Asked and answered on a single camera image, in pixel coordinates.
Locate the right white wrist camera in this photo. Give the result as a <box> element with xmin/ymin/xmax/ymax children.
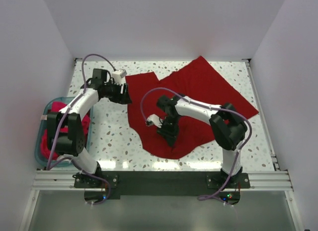
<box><xmin>146</xmin><ymin>114</ymin><xmax>162</xmax><ymax>128</ymax></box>

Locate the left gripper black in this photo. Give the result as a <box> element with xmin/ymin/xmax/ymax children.
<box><xmin>104</xmin><ymin>80</ymin><xmax>133</xmax><ymax>105</ymax></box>

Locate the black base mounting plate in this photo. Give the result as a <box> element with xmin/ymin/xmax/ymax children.
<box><xmin>73</xmin><ymin>171</ymin><xmax>251</xmax><ymax>204</ymax></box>

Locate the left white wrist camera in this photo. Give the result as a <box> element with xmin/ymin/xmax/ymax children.
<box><xmin>111</xmin><ymin>69</ymin><xmax>127</xmax><ymax>84</ymax></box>

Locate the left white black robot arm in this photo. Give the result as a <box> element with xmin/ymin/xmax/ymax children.
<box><xmin>46</xmin><ymin>69</ymin><xmax>132</xmax><ymax>187</ymax></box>

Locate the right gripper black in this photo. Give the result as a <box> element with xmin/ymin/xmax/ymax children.
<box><xmin>157</xmin><ymin>114</ymin><xmax>182</xmax><ymax>146</ymax></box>

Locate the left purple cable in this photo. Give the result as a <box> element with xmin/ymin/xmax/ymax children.
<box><xmin>46</xmin><ymin>53</ymin><xmax>117</xmax><ymax>212</ymax></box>

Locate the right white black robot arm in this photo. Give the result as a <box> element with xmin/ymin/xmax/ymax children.
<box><xmin>147</xmin><ymin>93</ymin><xmax>251</xmax><ymax>188</ymax></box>

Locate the aluminium frame rail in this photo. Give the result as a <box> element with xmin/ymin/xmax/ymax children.
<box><xmin>31</xmin><ymin>170</ymin><xmax>293</xmax><ymax>191</ymax></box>

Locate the teal plastic laundry basket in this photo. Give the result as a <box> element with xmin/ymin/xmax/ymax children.
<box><xmin>33</xmin><ymin>95</ymin><xmax>94</xmax><ymax>170</ymax></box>

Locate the pink t-shirt in basket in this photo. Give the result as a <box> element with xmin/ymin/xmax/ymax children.
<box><xmin>40</xmin><ymin>100</ymin><xmax>91</xmax><ymax>162</ymax></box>

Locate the dark red t-shirt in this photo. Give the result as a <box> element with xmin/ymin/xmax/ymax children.
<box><xmin>126</xmin><ymin>57</ymin><xmax>257</xmax><ymax>159</ymax></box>

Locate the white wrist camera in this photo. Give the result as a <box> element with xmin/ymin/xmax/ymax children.
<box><xmin>111</xmin><ymin>69</ymin><xmax>127</xmax><ymax>84</ymax></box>
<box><xmin>146</xmin><ymin>114</ymin><xmax>162</xmax><ymax>128</ymax></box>

